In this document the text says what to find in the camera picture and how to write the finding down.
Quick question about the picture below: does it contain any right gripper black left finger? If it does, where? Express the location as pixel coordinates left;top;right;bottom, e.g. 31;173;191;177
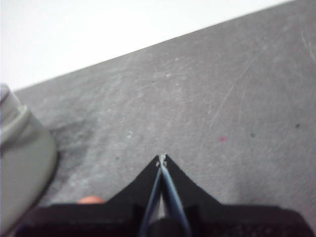
106;155;162;224

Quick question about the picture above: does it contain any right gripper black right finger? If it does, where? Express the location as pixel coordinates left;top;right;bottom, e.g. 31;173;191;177
160;154;224;224

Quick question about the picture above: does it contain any brown egg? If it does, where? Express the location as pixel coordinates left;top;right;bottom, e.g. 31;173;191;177
76;196;106;204

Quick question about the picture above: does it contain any pale green electric cooking pot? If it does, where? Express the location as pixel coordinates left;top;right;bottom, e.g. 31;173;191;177
0;83;59;237

